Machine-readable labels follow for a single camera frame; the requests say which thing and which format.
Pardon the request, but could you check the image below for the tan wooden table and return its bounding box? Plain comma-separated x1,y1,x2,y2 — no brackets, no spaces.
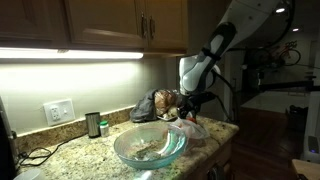
291,159,320,180

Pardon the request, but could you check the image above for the stainless steel cup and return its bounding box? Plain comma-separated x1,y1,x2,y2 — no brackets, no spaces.
84,111,102,139

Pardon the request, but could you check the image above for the black power cord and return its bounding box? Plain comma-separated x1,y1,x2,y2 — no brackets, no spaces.
17,134,87,168

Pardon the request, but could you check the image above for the large glass bowl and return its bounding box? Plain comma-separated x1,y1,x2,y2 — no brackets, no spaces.
113,123,188,171

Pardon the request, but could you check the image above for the yellow onion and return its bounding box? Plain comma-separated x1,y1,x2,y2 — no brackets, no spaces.
167,105,181,118

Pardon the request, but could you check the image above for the white wall outlet plate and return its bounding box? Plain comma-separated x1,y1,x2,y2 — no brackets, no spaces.
42,98,76,127

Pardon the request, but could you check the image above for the wooden upper cabinet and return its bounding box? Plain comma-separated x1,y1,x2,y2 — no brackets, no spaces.
0,0,190,57

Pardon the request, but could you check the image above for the small bottle green cap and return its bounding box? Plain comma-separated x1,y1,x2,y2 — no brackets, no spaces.
99,120,110,138

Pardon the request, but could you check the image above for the clear plastic bag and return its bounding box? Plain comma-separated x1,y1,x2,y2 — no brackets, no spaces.
167,117,212,141

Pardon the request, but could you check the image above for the white appliance blue light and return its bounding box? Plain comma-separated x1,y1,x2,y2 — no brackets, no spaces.
301,89,320,164

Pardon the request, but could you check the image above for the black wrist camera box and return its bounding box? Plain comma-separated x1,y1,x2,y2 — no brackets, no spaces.
191,92,217,103

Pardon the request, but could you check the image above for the metal cabinet door handle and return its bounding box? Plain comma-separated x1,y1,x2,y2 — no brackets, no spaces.
139,12,148,40
148,16,156,41

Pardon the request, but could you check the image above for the wooden base cabinet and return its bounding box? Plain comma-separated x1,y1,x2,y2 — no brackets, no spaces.
186,138,236,180

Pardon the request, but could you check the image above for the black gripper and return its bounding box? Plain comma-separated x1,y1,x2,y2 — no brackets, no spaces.
179,97,203,122

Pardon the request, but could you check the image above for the bread in plastic bag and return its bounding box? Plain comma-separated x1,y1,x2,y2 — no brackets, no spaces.
153,88,179,117

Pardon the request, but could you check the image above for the black bin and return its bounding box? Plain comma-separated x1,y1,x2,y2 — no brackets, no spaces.
288,104,309,134

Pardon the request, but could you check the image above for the under-cabinet light strip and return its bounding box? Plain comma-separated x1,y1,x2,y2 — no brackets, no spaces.
0,47,145,61

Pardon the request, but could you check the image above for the red bicycle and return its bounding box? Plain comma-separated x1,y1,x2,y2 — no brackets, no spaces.
269,39,303,67

